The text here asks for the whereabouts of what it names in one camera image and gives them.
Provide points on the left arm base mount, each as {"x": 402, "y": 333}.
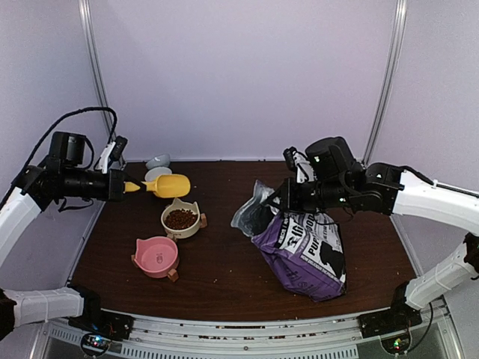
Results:
{"x": 101, "y": 333}

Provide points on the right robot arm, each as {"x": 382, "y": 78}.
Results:
{"x": 338, "y": 180}

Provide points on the aluminium frame post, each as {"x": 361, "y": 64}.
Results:
{"x": 396, "y": 42}
{"x": 93, "y": 56}

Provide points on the kibble in cream bowl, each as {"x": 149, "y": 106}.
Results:
{"x": 180, "y": 219}

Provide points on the left aluminium frame post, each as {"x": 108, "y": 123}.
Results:
{"x": 93, "y": 56}

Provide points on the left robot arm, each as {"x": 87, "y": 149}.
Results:
{"x": 59, "y": 176}

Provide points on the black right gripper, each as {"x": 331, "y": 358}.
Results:
{"x": 286, "y": 188}

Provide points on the yellow plastic scoop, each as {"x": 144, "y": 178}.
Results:
{"x": 165, "y": 186}

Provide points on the purple pet food bag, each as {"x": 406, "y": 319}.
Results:
{"x": 304, "y": 251}

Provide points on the front aluminium rail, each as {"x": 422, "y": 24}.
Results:
{"x": 330, "y": 337}

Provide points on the light grey-blue bowl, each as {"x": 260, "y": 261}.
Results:
{"x": 162, "y": 160}

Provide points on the pink cat-ear pet bowl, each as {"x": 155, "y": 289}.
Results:
{"x": 157, "y": 257}

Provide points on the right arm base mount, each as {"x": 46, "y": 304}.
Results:
{"x": 392, "y": 327}

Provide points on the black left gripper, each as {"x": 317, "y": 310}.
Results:
{"x": 116, "y": 181}

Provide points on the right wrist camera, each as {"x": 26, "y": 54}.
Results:
{"x": 298, "y": 163}

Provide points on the right aluminium frame post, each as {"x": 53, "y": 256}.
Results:
{"x": 396, "y": 42}

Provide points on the cream cat-ear pet bowl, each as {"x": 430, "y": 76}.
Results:
{"x": 176, "y": 235}

